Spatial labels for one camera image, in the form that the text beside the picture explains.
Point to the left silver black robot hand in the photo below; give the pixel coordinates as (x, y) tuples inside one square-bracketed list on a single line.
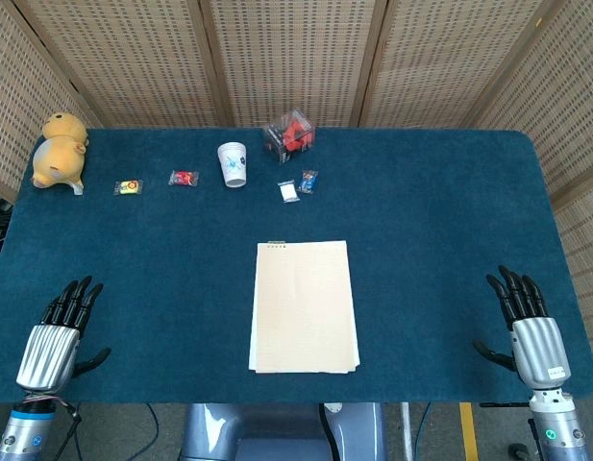
[(48, 353)]

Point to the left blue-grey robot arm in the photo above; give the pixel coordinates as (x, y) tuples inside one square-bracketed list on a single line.
[(22, 432)]

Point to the white paper cup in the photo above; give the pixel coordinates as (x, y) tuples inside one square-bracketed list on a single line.
[(232, 163)]

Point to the yellow plush toy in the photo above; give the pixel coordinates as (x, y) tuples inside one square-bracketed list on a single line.
[(56, 153)]

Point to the white table leg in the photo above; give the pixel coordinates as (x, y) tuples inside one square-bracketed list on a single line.
[(407, 432)]

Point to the beige paper stack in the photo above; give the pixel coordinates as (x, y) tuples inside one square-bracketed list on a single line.
[(303, 307)]

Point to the black table bracket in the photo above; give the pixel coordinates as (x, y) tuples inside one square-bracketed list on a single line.
[(507, 405)]

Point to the clear box red black pieces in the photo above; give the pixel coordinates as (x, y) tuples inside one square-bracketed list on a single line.
[(290, 137)]

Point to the yellow candy packet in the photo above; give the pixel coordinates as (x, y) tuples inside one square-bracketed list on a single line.
[(128, 187)]

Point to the blue candy packet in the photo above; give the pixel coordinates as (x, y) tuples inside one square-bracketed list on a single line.
[(307, 182)]

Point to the white small packet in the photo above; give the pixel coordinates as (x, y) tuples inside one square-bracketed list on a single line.
[(288, 191)]

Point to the yellow floor tape strip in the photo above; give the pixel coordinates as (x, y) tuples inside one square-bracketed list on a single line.
[(469, 432)]

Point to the blue carpet table cover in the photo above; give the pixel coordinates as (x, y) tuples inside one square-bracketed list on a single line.
[(421, 240)]

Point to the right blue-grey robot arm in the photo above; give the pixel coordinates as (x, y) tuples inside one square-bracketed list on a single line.
[(558, 432)]

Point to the red candy packet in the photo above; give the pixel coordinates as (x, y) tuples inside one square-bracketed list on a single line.
[(183, 178)]

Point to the blue-grey robot torso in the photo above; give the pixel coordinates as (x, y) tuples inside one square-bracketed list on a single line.
[(277, 432)]

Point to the black caster wheel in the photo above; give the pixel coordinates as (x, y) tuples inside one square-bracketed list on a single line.
[(519, 449)]

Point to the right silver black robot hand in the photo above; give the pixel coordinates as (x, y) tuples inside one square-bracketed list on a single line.
[(538, 346)]

